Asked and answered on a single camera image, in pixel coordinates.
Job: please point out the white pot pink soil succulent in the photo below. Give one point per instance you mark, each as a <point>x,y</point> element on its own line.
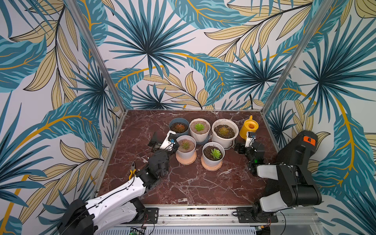
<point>186,153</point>

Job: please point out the white pot dark soil succulent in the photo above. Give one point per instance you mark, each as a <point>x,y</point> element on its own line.
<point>212,156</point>

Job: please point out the right metal frame post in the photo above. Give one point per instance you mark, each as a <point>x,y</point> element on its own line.
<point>311,29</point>

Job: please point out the metal frame post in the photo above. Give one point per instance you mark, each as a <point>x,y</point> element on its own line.
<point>311,29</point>
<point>80,21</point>

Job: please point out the left metal frame post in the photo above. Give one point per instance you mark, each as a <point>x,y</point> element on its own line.
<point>80,21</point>

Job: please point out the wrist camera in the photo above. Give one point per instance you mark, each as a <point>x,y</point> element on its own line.
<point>169,141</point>
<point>250,138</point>

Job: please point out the yellow handled pliers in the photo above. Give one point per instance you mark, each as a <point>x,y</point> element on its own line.
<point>132,171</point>

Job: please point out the large white round pot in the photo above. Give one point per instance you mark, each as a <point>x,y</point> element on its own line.
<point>224,132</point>

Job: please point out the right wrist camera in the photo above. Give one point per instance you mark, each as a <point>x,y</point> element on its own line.
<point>250,138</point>

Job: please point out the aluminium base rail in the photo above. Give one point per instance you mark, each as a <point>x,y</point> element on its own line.
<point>190,220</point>

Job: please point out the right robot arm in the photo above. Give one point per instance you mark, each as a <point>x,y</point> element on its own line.
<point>289,182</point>

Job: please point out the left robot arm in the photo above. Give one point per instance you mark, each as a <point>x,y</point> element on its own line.
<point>121,205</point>

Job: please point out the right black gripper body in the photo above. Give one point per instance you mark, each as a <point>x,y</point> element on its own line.
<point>245,148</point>

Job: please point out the white ribbed pot green succulent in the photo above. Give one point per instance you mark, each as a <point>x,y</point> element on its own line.
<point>200,129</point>

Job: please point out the blue pot red succulent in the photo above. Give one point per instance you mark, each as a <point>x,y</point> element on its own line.
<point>180,126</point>

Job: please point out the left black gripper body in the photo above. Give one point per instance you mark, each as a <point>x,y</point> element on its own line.
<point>157,144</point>

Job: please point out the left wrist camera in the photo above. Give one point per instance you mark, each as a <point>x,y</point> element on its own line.
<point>169,141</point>

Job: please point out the yellow watering can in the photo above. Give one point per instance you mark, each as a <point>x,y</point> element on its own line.
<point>250,125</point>

